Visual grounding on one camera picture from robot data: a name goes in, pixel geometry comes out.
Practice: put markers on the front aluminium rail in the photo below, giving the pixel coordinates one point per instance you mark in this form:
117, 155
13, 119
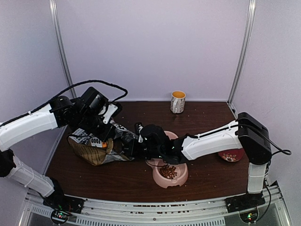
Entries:
212, 212

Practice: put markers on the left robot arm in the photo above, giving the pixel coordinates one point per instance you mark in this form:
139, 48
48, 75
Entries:
90, 112

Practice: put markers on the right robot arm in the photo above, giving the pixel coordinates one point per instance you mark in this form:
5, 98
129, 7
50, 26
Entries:
245, 133

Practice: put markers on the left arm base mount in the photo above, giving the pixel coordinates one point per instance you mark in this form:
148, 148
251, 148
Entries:
63, 209

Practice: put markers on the aluminium frame post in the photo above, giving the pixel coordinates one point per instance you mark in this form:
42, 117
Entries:
245, 43
59, 39

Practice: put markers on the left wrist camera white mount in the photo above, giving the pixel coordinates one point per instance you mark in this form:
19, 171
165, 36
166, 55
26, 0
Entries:
110, 111

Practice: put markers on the floral ceramic mug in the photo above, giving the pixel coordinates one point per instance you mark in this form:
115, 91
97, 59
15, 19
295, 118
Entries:
177, 102

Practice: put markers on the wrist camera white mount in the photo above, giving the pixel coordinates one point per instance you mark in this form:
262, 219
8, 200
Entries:
138, 127
110, 111

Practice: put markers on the red floral saucer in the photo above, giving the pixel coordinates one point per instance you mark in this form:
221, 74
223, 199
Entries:
233, 155

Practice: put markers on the right aluminium frame post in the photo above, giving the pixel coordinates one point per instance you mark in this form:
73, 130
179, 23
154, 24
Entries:
245, 43

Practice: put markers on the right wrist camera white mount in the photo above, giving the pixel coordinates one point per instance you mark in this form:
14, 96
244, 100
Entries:
138, 127

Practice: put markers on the left aluminium frame post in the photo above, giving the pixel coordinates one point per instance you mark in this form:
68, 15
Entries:
59, 39

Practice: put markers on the pink double pet bowl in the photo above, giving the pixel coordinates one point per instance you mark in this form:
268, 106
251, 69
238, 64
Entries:
157, 163

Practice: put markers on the brown pet food bag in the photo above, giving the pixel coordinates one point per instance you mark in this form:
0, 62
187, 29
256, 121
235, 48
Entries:
96, 152

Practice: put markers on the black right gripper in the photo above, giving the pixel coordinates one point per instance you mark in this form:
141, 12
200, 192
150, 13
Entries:
132, 153

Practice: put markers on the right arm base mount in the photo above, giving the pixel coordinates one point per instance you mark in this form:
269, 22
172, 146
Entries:
246, 205

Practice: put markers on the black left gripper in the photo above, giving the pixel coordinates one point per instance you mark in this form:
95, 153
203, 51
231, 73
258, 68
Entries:
104, 135

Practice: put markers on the brown kibble pet food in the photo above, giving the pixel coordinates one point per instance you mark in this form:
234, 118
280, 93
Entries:
168, 172

